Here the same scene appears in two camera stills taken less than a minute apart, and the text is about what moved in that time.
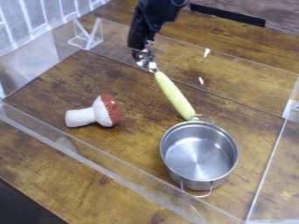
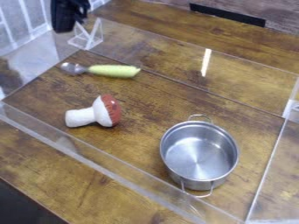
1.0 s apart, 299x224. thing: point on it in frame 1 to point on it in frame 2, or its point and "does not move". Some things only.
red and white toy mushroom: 106,112 does not move
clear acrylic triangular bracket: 85,38 does not move
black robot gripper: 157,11 to 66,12
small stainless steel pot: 201,154 does not move
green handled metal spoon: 176,94 to 101,70
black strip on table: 224,14 does not move
